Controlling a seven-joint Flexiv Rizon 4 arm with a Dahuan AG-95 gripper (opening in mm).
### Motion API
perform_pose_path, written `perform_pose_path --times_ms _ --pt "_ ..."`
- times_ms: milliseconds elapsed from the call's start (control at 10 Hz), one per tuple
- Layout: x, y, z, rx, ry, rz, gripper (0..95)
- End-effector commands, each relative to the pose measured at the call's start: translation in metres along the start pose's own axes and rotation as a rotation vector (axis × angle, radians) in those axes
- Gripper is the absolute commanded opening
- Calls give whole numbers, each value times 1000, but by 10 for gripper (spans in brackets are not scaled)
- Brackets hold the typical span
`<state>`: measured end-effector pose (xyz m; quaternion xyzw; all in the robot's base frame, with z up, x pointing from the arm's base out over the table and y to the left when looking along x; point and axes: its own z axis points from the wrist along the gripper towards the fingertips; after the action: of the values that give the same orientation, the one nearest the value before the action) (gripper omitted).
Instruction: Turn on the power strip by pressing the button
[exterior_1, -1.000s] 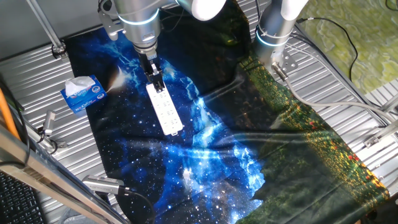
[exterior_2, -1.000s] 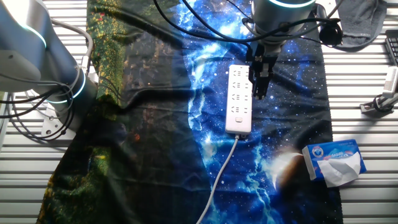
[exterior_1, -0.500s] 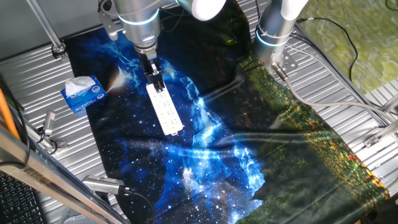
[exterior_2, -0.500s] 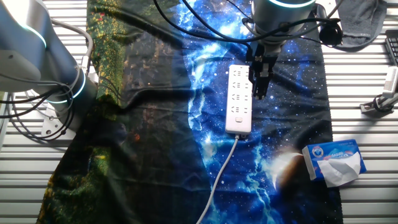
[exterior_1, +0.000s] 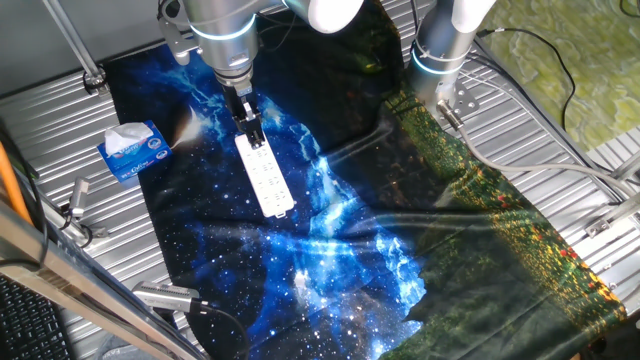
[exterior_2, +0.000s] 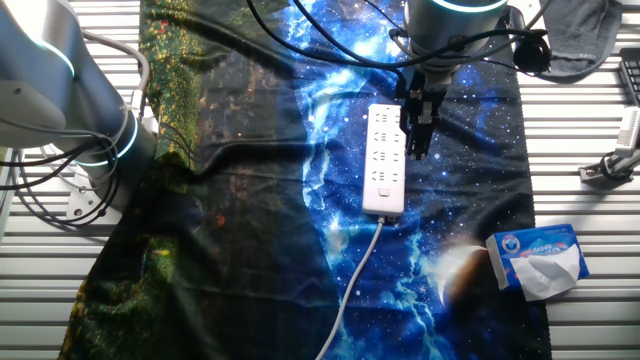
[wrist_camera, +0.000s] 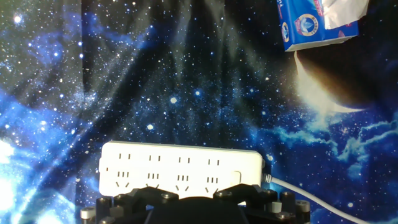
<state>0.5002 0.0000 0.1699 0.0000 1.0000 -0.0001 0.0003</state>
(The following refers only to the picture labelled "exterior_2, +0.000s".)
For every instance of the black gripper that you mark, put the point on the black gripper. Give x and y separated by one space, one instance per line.
417 92

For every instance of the white power strip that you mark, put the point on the white power strip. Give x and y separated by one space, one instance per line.
384 160

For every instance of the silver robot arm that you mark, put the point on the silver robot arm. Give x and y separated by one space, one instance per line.
75 90

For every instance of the blue tissue box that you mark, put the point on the blue tissue box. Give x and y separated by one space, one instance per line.
535 250

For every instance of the grey towel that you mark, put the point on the grey towel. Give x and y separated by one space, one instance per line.
580 35

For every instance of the galaxy print cloth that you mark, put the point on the galaxy print cloth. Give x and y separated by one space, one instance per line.
250 250

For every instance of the black keyboard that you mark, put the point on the black keyboard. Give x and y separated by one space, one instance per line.
632 75

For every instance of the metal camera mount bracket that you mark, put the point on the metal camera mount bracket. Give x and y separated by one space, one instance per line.
607 170

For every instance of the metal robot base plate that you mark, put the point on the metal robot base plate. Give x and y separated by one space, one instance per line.
82 205

